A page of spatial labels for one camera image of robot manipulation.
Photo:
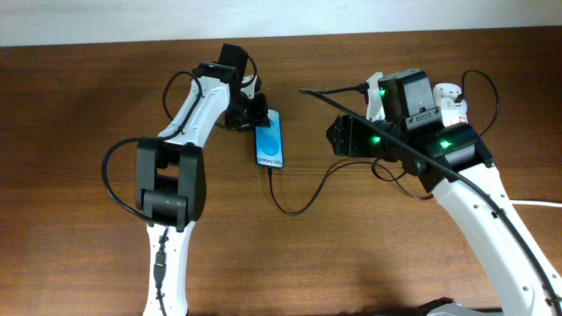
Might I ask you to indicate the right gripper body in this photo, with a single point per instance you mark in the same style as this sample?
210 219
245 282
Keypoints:
368 139

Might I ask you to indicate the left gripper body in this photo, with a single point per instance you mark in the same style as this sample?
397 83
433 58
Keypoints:
253 115

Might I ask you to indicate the blue Samsung Galaxy smartphone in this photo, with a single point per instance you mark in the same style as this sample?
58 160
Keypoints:
269 144

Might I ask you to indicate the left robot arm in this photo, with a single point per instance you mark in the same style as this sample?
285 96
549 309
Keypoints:
170 185

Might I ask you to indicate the white USB charger adapter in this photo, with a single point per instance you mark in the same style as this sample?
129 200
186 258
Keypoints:
445 96

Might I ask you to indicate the white power strip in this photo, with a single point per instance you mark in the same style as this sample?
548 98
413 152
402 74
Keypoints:
452 120

